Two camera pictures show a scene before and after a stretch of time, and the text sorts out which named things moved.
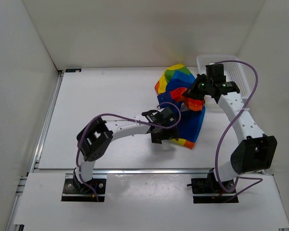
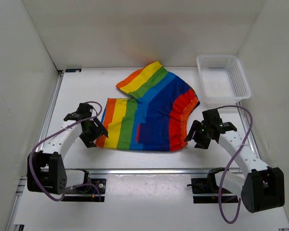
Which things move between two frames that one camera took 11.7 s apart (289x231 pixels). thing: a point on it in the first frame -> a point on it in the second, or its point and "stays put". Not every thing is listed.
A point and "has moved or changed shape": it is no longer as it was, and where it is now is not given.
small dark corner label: (77, 70) stays put
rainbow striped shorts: (170, 87) has moved or changed shape
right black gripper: (192, 93) -> (200, 144)
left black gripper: (170, 133) -> (87, 140)
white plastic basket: (233, 71) stays put
